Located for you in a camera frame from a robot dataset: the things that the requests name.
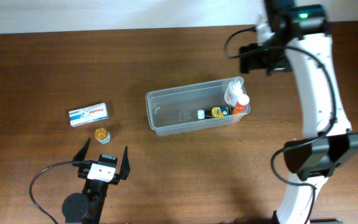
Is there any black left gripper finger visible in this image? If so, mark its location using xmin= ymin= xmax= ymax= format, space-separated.
xmin=119 ymin=146 xmax=131 ymax=180
xmin=73 ymin=138 xmax=91 ymax=162

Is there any gold lid balm jar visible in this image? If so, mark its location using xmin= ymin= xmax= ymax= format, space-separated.
xmin=94 ymin=128 xmax=111 ymax=144

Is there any white calamine lotion bottle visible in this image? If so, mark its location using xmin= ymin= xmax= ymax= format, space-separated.
xmin=224 ymin=77 xmax=244 ymax=107

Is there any orange tube white cap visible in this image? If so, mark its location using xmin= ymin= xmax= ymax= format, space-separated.
xmin=232 ymin=94 xmax=250 ymax=114

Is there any dark bottle white cap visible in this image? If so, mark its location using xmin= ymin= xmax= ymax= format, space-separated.
xmin=197 ymin=106 xmax=231 ymax=119

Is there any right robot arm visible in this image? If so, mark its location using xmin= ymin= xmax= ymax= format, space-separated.
xmin=238 ymin=1 xmax=358 ymax=223

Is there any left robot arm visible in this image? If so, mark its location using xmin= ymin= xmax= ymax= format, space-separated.
xmin=62 ymin=139 xmax=131 ymax=224

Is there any clear plastic container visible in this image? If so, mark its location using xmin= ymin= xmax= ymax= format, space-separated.
xmin=145 ymin=77 xmax=250 ymax=136

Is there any white blue Panadol box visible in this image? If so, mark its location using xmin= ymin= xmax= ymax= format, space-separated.
xmin=68 ymin=103 xmax=109 ymax=127

